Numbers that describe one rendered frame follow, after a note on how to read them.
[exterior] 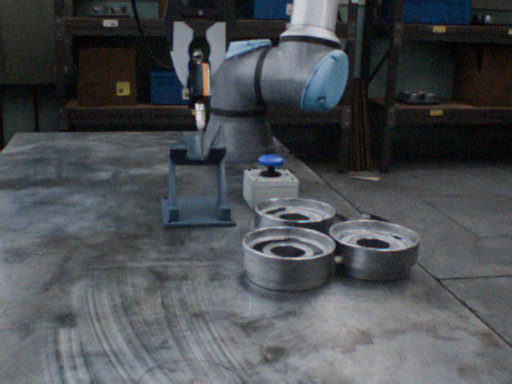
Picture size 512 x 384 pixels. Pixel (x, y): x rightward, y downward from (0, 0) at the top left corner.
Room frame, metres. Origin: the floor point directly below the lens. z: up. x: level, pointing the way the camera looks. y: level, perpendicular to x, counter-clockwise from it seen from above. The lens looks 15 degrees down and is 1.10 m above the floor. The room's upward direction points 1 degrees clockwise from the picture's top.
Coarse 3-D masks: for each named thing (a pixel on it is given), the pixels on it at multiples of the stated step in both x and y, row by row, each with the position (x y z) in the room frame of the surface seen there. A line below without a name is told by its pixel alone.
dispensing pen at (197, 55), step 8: (192, 56) 0.93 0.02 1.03; (200, 56) 0.93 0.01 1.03; (192, 64) 0.90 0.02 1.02; (200, 64) 0.90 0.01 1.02; (192, 72) 0.90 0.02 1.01; (200, 72) 0.90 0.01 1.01; (192, 80) 0.89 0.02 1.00; (200, 80) 0.89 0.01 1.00; (192, 88) 0.88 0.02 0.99; (200, 88) 0.88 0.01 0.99; (192, 96) 0.88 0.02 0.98; (200, 96) 0.88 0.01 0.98; (192, 104) 0.90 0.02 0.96; (200, 104) 0.89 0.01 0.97; (200, 112) 0.88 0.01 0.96; (200, 120) 0.87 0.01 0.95; (200, 128) 0.87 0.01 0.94; (200, 136) 0.86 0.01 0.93; (200, 144) 0.86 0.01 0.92
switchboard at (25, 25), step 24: (0, 0) 4.38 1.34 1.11; (24, 0) 4.39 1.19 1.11; (48, 0) 4.41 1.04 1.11; (72, 0) 4.44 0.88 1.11; (0, 24) 4.38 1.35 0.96; (24, 24) 4.39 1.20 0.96; (48, 24) 4.41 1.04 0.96; (0, 48) 4.38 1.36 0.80; (24, 48) 4.39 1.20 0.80; (48, 48) 4.41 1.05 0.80; (72, 48) 4.43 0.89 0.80; (0, 72) 4.38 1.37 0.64; (24, 72) 4.39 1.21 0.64; (48, 72) 4.41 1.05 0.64; (72, 72) 4.43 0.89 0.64; (0, 96) 4.57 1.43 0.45; (0, 120) 4.56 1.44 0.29
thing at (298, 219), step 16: (256, 208) 0.82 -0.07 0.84; (272, 208) 0.86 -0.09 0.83; (288, 208) 0.87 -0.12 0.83; (304, 208) 0.87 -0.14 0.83; (320, 208) 0.86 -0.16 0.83; (256, 224) 0.81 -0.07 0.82; (272, 224) 0.79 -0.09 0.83; (288, 224) 0.78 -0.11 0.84; (304, 224) 0.77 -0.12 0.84; (320, 224) 0.78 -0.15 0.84
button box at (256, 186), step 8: (248, 176) 0.98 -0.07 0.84; (256, 176) 0.97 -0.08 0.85; (264, 176) 0.97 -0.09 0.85; (272, 176) 0.97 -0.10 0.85; (280, 176) 0.98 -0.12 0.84; (288, 176) 0.98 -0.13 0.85; (248, 184) 0.98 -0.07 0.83; (256, 184) 0.95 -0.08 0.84; (264, 184) 0.95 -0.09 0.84; (272, 184) 0.95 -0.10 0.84; (280, 184) 0.95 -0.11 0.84; (288, 184) 0.95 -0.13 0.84; (296, 184) 0.96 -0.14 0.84; (248, 192) 0.97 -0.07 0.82; (256, 192) 0.95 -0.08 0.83; (264, 192) 0.95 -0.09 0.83; (272, 192) 0.95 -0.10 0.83; (280, 192) 0.95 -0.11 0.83; (288, 192) 0.95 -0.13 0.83; (296, 192) 0.95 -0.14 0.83; (248, 200) 0.97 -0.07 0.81; (256, 200) 0.95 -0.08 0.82
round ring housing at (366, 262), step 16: (336, 224) 0.77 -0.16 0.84; (352, 224) 0.78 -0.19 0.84; (368, 224) 0.78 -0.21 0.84; (384, 224) 0.77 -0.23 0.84; (336, 240) 0.71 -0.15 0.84; (352, 240) 0.74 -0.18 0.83; (368, 240) 0.75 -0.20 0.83; (384, 240) 0.74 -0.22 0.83; (400, 240) 0.75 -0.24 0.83; (416, 240) 0.71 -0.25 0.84; (352, 256) 0.69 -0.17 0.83; (368, 256) 0.68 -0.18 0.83; (384, 256) 0.68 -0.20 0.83; (400, 256) 0.68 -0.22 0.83; (416, 256) 0.70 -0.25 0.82; (352, 272) 0.70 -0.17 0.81; (368, 272) 0.69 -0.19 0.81; (384, 272) 0.69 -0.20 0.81; (400, 272) 0.69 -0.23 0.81
